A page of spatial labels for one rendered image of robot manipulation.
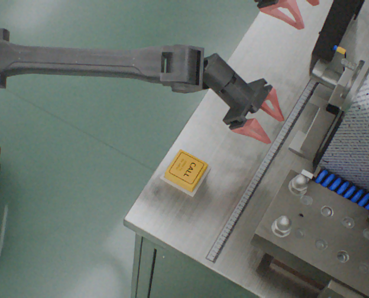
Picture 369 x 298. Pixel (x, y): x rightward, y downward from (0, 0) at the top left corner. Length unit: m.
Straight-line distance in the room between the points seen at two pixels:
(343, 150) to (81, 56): 0.52
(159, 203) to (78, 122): 1.15
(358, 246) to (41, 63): 0.69
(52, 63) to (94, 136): 1.26
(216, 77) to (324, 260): 0.40
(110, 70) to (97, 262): 1.18
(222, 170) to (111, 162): 1.04
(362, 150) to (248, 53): 0.48
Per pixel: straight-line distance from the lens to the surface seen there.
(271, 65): 1.84
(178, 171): 1.64
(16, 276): 2.54
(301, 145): 1.71
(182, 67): 1.44
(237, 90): 1.49
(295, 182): 1.51
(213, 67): 1.47
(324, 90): 1.54
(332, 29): 1.79
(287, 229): 1.48
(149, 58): 1.45
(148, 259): 1.76
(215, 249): 1.61
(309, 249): 1.51
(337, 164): 1.55
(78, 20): 2.98
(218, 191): 1.66
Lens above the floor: 2.40
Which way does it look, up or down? 63 degrees down
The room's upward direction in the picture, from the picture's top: 11 degrees clockwise
